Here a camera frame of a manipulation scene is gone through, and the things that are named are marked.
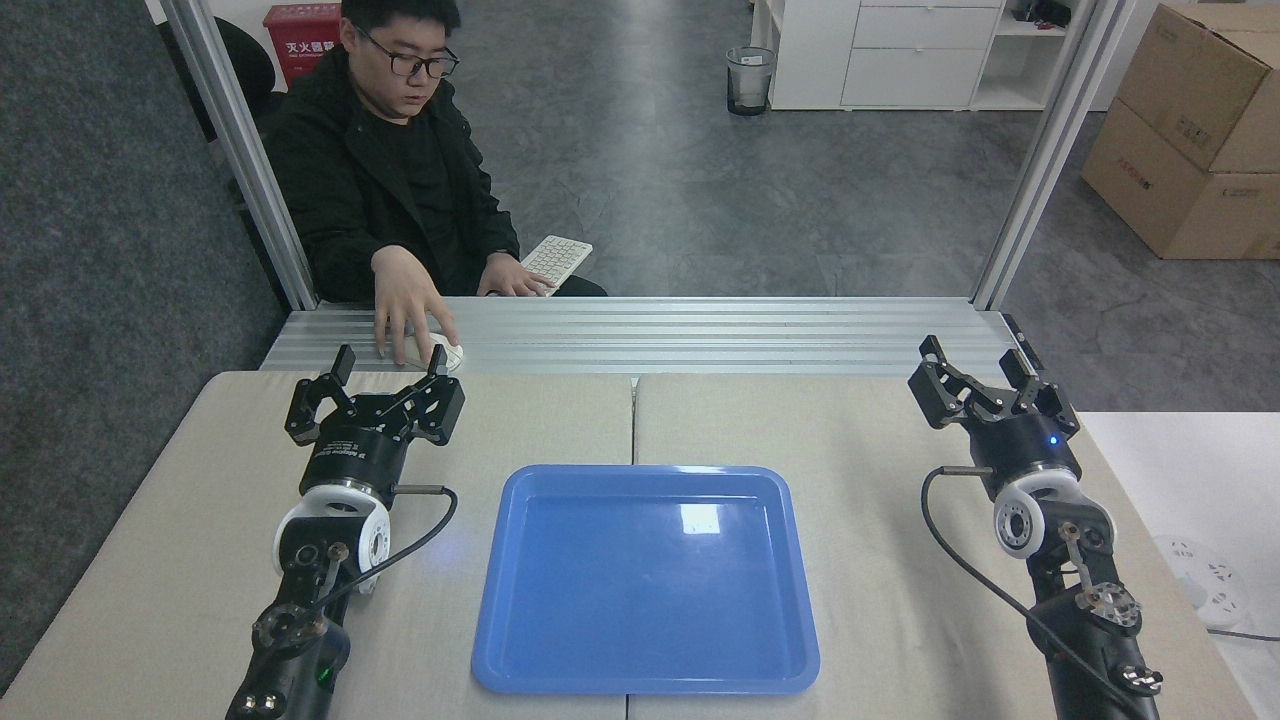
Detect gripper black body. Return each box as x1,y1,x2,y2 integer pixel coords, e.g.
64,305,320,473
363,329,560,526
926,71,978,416
966,404,1084,497
303,416,414,501

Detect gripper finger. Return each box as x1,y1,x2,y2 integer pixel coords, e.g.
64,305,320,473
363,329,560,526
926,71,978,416
999,347,1082,437
907,335,1002,432
285,345,358,447
368,345,467,447

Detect white computer mouse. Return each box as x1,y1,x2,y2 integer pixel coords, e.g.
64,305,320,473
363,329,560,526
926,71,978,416
400,334,466,374

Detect blue plastic tray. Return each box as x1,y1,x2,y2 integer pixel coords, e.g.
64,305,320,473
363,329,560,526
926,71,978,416
471,464,821,696

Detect person's right hand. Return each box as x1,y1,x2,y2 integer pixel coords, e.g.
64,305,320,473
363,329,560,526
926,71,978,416
372,245,462,367

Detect person's left hand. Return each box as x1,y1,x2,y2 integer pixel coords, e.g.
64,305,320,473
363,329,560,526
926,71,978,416
477,254,557,299

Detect white side table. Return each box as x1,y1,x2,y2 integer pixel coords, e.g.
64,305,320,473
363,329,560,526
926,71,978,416
1078,410,1280,720

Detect white keyboard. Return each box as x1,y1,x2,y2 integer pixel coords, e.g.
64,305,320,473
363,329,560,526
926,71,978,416
519,235,594,298

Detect white power strip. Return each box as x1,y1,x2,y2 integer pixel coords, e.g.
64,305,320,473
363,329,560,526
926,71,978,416
1150,535,1251,632

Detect large cardboard box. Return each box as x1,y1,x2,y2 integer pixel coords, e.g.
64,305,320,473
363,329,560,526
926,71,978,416
1080,98,1280,262

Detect person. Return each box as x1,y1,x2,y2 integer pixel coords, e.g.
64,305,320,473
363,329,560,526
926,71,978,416
258,0,609,305

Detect white drawer cabinet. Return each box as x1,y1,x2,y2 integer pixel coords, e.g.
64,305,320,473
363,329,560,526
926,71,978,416
750,0,1079,112

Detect small cardboard box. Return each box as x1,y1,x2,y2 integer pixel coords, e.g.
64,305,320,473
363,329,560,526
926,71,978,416
1114,3,1280,176

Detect black office chair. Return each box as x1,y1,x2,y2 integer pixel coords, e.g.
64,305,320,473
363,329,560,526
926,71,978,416
213,17,278,136

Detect grey mesh trash bin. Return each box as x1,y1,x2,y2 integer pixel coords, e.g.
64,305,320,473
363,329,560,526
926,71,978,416
726,46,778,117

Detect red fire extinguisher box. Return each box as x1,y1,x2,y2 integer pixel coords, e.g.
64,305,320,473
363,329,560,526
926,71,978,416
263,3,344,90

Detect black rail end bracket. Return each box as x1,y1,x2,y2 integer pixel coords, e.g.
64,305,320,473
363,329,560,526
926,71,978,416
1002,313,1047,371

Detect silver aluminium post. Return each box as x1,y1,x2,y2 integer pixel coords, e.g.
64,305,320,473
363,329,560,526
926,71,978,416
970,0,1140,312
160,0,320,312

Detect ribbed aluminium table rail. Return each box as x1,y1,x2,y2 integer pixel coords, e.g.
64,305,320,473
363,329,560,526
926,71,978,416
259,296,1023,377

